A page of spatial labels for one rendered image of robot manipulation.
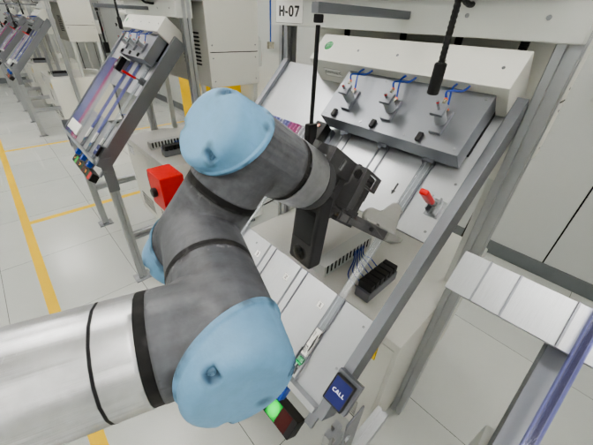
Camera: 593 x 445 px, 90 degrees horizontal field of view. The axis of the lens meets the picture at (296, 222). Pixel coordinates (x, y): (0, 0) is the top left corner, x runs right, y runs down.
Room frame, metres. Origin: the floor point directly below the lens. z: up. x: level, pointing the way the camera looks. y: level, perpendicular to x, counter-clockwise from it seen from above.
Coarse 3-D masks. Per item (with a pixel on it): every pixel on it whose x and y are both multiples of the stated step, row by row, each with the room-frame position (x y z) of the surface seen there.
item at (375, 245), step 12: (420, 168) 0.58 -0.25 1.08; (420, 180) 0.56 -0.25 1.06; (408, 192) 0.55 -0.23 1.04; (372, 252) 0.47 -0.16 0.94; (360, 264) 0.46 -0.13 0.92; (348, 288) 0.43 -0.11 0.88; (336, 300) 0.42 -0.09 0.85; (336, 312) 0.41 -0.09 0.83; (324, 324) 0.39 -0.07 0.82; (300, 360) 0.34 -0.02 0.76
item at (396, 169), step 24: (288, 72) 1.06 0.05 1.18; (288, 96) 0.97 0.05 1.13; (336, 144) 0.74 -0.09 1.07; (360, 144) 0.71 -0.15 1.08; (480, 144) 0.58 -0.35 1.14; (384, 168) 0.63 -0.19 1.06; (408, 168) 0.60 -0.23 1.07; (432, 168) 0.58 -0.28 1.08; (456, 168) 0.56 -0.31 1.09; (384, 192) 0.58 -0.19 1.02; (432, 192) 0.54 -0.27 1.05; (408, 216) 0.52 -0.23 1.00
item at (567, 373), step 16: (592, 320) 0.26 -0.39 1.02; (592, 336) 0.24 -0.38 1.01; (576, 352) 0.23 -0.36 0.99; (560, 368) 0.22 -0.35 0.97; (576, 368) 0.22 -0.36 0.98; (560, 384) 0.21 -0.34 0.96; (544, 400) 0.20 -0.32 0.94; (560, 400) 0.19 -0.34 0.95; (544, 416) 0.18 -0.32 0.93; (528, 432) 0.17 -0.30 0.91; (544, 432) 0.17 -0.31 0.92
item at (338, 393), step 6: (336, 378) 0.28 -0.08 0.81; (336, 384) 0.28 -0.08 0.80; (342, 384) 0.27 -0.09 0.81; (330, 390) 0.27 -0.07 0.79; (336, 390) 0.27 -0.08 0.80; (342, 390) 0.27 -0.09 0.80; (348, 390) 0.26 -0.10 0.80; (330, 396) 0.26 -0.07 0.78; (336, 396) 0.26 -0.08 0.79; (342, 396) 0.26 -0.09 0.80; (348, 396) 0.26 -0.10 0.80; (330, 402) 0.26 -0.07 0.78; (336, 402) 0.25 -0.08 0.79; (342, 402) 0.25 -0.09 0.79; (336, 408) 0.25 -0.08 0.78
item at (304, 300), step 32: (256, 256) 0.58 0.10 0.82; (288, 256) 0.56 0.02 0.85; (288, 288) 0.48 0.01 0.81; (320, 288) 0.46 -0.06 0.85; (288, 320) 0.43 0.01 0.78; (320, 320) 0.40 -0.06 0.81; (352, 320) 0.38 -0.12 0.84; (320, 352) 0.35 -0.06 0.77; (352, 352) 0.34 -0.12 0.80; (320, 384) 0.31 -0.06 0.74
